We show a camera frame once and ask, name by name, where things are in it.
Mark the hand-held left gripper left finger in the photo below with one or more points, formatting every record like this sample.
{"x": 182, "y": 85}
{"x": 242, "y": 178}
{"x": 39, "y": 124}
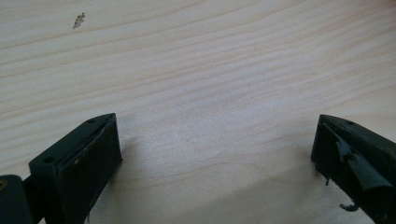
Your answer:
{"x": 81, "y": 165}

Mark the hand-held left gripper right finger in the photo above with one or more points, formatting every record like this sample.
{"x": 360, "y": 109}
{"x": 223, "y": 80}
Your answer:
{"x": 361, "y": 161}

